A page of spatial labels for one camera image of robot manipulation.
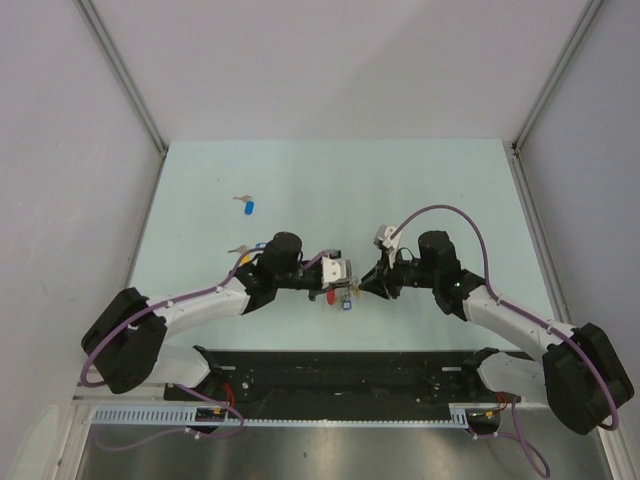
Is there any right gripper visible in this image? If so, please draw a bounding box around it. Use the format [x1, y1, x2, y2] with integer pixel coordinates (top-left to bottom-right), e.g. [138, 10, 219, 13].
[359, 246, 439, 299]

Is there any red handled keyring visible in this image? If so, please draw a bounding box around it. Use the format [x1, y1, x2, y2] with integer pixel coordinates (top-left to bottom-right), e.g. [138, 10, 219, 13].
[325, 280, 361, 311]

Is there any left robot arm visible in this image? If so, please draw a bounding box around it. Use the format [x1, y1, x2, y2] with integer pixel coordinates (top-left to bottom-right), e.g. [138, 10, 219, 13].
[80, 232, 353, 400]

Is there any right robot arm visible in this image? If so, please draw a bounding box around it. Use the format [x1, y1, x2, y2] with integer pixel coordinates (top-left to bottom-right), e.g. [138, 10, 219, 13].
[360, 226, 635, 434]

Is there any solid blue tag key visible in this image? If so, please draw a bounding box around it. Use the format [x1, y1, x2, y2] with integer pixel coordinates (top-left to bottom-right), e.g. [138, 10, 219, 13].
[233, 195, 255, 216]

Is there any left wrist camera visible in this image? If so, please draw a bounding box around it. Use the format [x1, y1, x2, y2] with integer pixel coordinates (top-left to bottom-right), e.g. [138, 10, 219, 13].
[321, 257, 352, 289]

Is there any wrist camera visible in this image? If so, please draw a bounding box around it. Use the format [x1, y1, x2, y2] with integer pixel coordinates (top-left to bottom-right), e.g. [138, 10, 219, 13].
[373, 225, 401, 268]
[321, 257, 352, 289]

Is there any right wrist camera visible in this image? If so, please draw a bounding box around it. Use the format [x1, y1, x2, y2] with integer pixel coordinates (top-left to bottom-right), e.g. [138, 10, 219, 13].
[373, 225, 401, 268]

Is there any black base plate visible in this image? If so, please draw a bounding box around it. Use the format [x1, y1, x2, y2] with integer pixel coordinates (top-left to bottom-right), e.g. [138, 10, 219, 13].
[159, 347, 551, 421]

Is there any white cable duct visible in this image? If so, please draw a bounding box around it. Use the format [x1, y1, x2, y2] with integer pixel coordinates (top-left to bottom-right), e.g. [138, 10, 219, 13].
[91, 404, 510, 429]

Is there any right aluminium frame post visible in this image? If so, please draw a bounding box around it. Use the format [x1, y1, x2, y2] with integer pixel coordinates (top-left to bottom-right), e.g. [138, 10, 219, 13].
[509, 0, 608, 153]

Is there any aluminium frame post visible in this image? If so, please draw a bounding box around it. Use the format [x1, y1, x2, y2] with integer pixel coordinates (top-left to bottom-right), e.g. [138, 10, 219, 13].
[509, 0, 608, 153]
[73, 0, 168, 158]

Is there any left aluminium frame post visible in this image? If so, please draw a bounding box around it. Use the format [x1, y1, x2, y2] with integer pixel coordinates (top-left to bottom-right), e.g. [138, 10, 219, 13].
[73, 0, 168, 158]

